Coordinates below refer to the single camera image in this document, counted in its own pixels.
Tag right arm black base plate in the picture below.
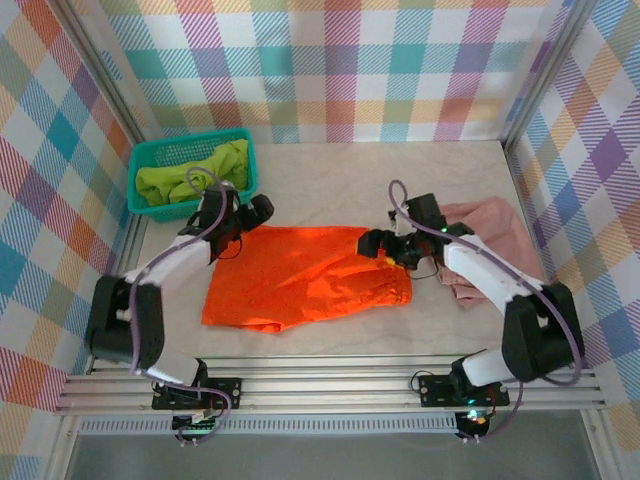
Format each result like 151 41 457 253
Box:
417 373 511 407

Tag teal plastic basket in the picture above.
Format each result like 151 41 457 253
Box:
127 128 260 225

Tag pink shorts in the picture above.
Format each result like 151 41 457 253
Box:
433 196 546 312

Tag aluminium frame leg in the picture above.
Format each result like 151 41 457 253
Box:
47 413 82 480
583 412 624 480

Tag aluminium table side rail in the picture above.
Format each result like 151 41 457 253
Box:
502 142 581 369
87 214 151 376

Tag lime green shorts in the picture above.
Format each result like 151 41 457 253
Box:
135 138 251 206

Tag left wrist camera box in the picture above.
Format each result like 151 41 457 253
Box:
199 181 240 214

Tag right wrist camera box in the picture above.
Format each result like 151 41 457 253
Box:
404 193 448 230

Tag left gripper thin black cable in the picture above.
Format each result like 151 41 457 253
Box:
217 234 245 262

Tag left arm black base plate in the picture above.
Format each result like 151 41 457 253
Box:
151 377 244 412

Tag orange shorts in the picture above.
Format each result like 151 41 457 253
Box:
201 224 414 334

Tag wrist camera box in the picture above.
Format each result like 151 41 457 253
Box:
404 193 448 230
199 181 240 214

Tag aluminium mounting rail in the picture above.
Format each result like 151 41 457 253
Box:
54 352 609 415

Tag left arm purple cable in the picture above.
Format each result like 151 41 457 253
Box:
128 167 236 448

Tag aluminium corner post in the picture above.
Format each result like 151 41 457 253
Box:
52 0 151 146
499 0 599 151

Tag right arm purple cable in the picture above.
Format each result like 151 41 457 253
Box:
388 179 587 445

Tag grey slotted cable duct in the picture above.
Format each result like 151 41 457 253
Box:
78 417 460 436

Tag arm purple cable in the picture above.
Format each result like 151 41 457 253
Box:
128 167 236 448
388 179 587 445

